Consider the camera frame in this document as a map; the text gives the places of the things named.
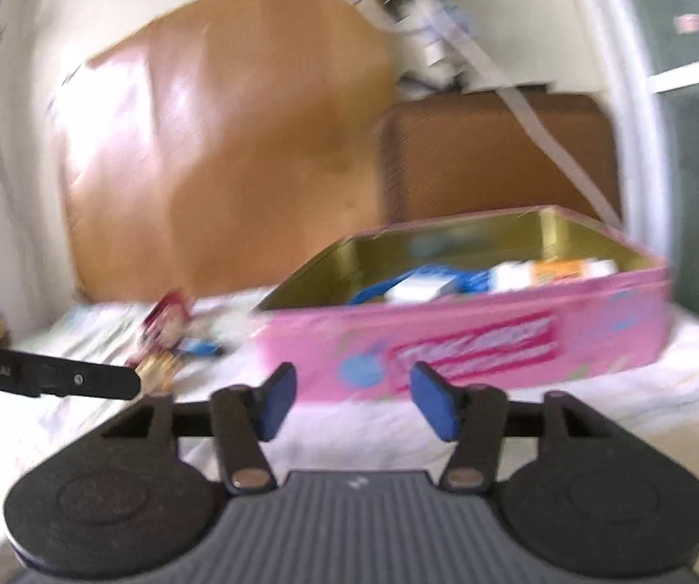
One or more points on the blue plastic item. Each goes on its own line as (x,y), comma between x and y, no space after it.
(477,283)

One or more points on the blue tube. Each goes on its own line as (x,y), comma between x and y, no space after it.
(203,348)

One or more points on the pastel checked bedsheet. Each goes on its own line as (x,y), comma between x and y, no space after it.
(355,429)

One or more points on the small white box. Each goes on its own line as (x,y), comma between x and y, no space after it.
(422,291)

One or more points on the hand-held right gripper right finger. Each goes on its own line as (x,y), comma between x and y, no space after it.
(437,404)

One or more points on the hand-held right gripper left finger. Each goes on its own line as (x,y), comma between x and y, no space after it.
(277,400)

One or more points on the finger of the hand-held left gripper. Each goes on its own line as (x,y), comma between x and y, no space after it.
(91,380)

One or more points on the brown chair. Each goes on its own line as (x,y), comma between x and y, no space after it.
(465,158)

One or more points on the red and white packet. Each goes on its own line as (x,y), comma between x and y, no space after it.
(164,328)

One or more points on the white and orange box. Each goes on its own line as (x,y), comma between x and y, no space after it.
(556,271)

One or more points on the pink tin box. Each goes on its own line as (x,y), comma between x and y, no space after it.
(495,340)

